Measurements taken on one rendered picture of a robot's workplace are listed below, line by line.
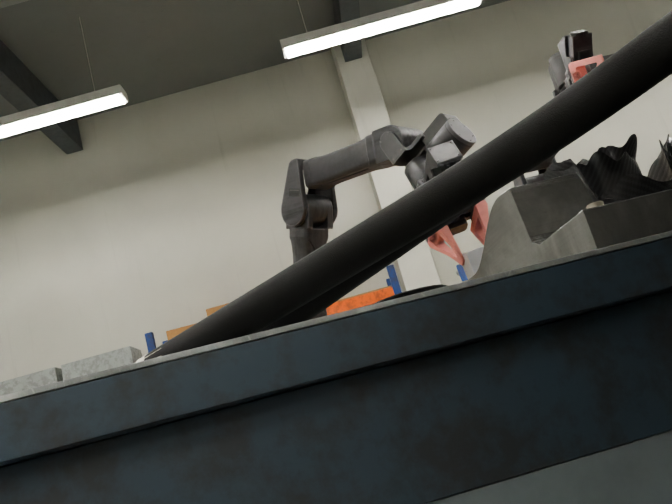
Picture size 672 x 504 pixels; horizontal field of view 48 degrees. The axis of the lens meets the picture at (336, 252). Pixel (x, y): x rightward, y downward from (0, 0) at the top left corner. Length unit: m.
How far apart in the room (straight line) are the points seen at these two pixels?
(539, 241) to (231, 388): 0.43
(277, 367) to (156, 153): 6.85
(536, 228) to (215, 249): 6.14
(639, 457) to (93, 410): 0.35
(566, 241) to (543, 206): 0.10
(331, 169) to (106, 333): 5.73
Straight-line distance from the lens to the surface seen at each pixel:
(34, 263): 7.39
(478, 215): 1.20
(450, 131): 1.21
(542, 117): 0.50
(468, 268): 1.16
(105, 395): 0.48
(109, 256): 7.14
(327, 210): 1.44
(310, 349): 0.48
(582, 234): 0.71
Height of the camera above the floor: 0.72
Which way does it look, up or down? 14 degrees up
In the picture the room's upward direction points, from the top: 16 degrees counter-clockwise
